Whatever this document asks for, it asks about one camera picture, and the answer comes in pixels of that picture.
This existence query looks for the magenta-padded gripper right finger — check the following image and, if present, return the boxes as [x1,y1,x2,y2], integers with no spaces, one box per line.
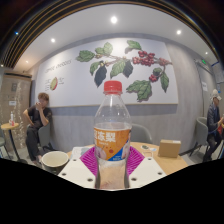
[128,145,168,190]

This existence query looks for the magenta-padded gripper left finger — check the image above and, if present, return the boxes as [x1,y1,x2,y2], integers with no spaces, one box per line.
[57,146,98,190]

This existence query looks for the clear bottle with red cap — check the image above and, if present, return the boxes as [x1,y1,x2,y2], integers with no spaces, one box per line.
[93,80,133,191]

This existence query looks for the black cup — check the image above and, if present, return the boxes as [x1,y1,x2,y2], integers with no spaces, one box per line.
[40,150,70,176]

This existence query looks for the small cardboard box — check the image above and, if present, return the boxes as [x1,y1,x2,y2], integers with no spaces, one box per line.
[157,138,182,159]

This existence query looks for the grey upholstered chair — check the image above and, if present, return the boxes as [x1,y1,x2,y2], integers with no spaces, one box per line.
[130,123,154,145]

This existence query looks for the person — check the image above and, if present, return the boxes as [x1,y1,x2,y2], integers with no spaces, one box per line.
[22,92,54,164]
[202,88,224,163]

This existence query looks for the grey armchair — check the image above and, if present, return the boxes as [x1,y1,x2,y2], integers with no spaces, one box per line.
[194,116,210,156]

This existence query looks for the small round wooden table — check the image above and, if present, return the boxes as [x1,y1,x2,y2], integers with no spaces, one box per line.
[0,122,30,165]

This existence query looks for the small bottle with red label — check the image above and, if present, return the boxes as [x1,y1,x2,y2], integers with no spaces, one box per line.
[9,111,16,127]

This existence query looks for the round ceiling lights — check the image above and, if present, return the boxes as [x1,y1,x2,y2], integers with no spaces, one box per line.
[11,14,184,45]

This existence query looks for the coffee plant wall mural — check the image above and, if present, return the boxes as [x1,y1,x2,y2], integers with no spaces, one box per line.
[34,37,180,109]

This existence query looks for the wall notice board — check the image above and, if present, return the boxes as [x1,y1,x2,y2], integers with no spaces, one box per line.
[212,61,224,85]

